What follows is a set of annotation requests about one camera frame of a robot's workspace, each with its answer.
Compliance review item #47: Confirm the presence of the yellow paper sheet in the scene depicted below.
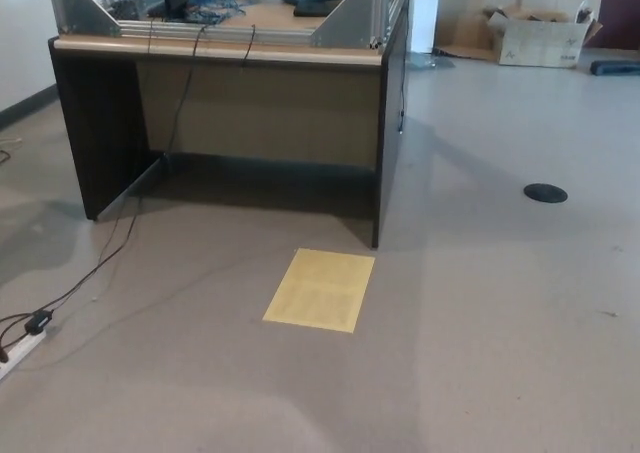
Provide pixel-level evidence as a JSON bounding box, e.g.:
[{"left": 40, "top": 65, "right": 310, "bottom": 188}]
[{"left": 262, "top": 247, "right": 376, "bottom": 333}]

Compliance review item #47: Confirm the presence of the dark wood desk tan top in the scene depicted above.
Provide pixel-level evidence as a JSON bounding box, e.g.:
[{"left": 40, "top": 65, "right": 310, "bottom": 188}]
[{"left": 47, "top": 0, "right": 417, "bottom": 250}]

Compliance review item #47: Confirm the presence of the black flat pad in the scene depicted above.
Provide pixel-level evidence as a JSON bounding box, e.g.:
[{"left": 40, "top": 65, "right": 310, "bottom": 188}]
[{"left": 293, "top": 0, "right": 342, "bottom": 18}]

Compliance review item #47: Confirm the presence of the black round floor cover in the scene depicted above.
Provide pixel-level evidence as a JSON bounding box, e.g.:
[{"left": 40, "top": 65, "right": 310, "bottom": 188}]
[{"left": 523, "top": 182, "right": 569, "bottom": 204}]

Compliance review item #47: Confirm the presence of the flat cardboard sheet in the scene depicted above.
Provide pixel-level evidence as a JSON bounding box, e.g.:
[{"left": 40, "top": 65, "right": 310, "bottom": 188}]
[{"left": 433, "top": 10, "right": 506, "bottom": 62}]

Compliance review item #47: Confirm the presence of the open cardboard box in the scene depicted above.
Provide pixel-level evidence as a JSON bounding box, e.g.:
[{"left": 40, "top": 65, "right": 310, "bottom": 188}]
[{"left": 487, "top": 0, "right": 604, "bottom": 68}]

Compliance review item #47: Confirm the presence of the black connector row device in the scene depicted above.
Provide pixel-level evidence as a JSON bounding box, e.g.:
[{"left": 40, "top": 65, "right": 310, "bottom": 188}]
[{"left": 99, "top": 0, "right": 166, "bottom": 19}]

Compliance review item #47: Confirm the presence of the black power adapter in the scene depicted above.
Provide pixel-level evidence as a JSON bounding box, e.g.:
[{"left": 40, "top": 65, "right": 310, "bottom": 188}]
[{"left": 24, "top": 310, "right": 55, "bottom": 335}]

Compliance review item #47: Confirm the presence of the white power strip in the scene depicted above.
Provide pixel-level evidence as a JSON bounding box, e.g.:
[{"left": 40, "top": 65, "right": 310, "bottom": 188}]
[{"left": 0, "top": 325, "right": 49, "bottom": 382}]

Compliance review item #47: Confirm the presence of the dark blue mat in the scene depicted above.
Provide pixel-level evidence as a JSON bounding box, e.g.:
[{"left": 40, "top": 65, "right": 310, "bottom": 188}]
[{"left": 589, "top": 60, "right": 640, "bottom": 77}]

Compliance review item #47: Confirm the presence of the long black hanging cable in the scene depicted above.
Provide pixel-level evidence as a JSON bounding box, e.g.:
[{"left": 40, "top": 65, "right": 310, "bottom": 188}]
[{"left": 47, "top": 22, "right": 209, "bottom": 319}]

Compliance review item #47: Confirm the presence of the aluminium profile frame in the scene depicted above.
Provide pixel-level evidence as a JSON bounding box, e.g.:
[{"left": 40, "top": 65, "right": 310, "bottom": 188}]
[{"left": 45, "top": 0, "right": 414, "bottom": 50}]

